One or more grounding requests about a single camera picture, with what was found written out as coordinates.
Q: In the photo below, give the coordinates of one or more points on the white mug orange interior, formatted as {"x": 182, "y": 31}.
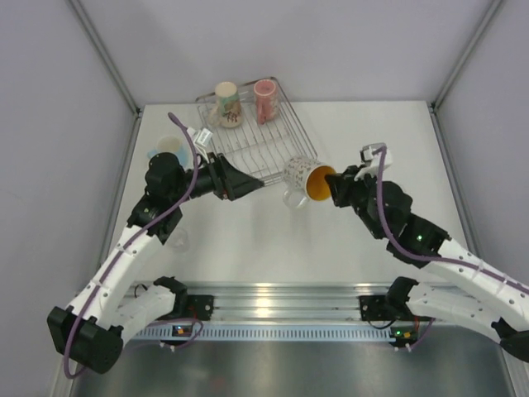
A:
{"x": 305, "y": 181}

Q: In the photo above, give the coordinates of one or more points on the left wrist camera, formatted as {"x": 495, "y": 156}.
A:
{"x": 201, "y": 139}

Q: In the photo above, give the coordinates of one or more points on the wire dish rack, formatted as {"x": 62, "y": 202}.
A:
{"x": 259, "y": 150}

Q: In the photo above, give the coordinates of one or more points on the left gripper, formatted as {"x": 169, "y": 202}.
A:
{"x": 235, "y": 186}

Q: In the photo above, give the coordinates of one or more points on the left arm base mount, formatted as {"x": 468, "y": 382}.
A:
{"x": 199, "y": 306}

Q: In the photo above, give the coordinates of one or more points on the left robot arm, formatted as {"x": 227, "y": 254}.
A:
{"x": 96, "y": 325}

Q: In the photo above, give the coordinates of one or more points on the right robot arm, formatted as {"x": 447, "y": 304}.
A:
{"x": 488, "y": 302}

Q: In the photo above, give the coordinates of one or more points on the aluminium frame post right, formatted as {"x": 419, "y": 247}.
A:
{"x": 477, "y": 35}

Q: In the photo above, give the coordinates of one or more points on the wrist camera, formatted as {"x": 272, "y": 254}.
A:
{"x": 201, "y": 139}
{"x": 374, "y": 157}

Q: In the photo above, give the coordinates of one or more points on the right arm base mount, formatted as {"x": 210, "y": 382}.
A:
{"x": 384, "y": 308}

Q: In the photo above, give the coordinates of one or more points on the slotted cable duct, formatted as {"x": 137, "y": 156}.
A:
{"x": 216, "y": 332}

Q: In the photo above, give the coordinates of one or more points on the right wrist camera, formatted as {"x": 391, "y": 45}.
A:
{"x": 374, "y": 157}

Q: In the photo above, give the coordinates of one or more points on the aluminium frame post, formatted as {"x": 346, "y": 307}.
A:
{"x": 91, "y": 32}
{"x": 477, "y": 35}

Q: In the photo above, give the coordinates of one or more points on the clear glass tumbler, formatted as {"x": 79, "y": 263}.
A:
{"x": 179, "y": 240}

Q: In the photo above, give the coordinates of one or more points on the pink patterned mug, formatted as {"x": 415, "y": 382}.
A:
{"x": 266, "y": 100}

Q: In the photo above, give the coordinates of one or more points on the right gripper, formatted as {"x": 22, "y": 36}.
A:
{"x": 341, "y": 184}

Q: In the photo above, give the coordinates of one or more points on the aluminium frame post left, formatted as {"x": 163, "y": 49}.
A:
{"x": 91, "y": 32}

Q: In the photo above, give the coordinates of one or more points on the light blue mug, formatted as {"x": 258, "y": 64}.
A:
{"x": 175, "y": 145}

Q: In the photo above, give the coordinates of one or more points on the aluminium mounting rail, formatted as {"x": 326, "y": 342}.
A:
{"x": 264, "y": 299}

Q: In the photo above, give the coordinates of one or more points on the cream floral mug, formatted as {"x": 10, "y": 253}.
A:
{"x": 227, "y": 111}

